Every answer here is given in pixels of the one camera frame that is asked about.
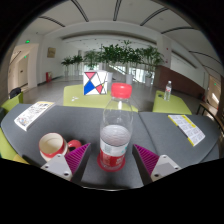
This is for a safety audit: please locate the red floral mug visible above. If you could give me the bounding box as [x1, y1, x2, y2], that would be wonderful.
[38, 132, 83, 163]

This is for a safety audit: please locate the row of potted green plants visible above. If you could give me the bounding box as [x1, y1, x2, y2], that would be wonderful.
[60, 40, 165, 84]

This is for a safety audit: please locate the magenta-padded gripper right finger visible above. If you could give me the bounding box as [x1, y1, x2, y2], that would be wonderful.
[131, 143, 183, 186]

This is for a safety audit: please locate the wooden bench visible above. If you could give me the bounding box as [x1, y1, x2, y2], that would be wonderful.
[196, 100, 224, 131]

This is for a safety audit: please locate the lime green seat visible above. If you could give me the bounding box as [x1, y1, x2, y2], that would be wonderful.
[0, 92, 24, 114]

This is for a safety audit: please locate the framed wall picture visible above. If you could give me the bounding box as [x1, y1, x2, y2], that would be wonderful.
[46, 46, 57, 59]

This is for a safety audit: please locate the red fire extinguisher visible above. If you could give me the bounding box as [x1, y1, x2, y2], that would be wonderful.
[45, 71, 53, 84]

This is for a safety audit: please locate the white printed booklet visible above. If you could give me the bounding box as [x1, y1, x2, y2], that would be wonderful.
[13, 100, 55, 132]

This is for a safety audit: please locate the small clear water bottle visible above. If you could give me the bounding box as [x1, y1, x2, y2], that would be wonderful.
[163, 80, 173, 102]

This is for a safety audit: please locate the clear red-capped water bottle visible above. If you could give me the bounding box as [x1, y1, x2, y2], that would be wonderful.
[98, 82, 134, 172]

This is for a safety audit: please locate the red white blue cube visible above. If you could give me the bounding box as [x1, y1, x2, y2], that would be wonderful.
[82, 70, 109, 96]

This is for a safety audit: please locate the black bag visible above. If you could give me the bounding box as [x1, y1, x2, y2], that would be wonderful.
[9, 87, 22, 100]

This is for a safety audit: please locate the small lime green table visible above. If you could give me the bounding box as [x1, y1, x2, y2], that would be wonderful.
[152, 90, 193, 116]

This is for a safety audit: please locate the yellow-edged printed booklet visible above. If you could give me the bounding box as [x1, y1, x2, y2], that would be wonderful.
[167, 114, 206, 147]

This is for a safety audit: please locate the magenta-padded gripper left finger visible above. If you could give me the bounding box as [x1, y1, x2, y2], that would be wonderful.
[40, 143, 93, 185]

